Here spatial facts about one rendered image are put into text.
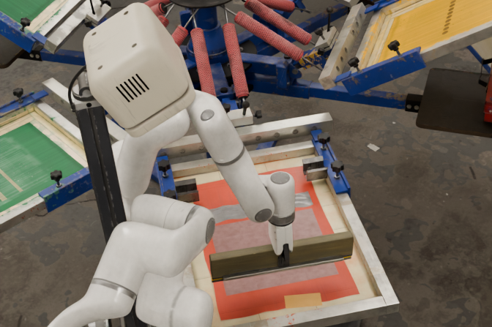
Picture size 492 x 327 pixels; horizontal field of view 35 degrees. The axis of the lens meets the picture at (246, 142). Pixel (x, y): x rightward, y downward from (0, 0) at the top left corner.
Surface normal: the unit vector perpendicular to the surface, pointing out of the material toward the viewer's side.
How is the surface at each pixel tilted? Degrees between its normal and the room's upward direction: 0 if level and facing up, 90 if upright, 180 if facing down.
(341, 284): 0
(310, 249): 90
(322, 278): 0
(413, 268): 0
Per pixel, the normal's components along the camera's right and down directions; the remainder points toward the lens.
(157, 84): 0.23, 0.58
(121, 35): -0.48, -0.63
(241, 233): -0.06, -0.79
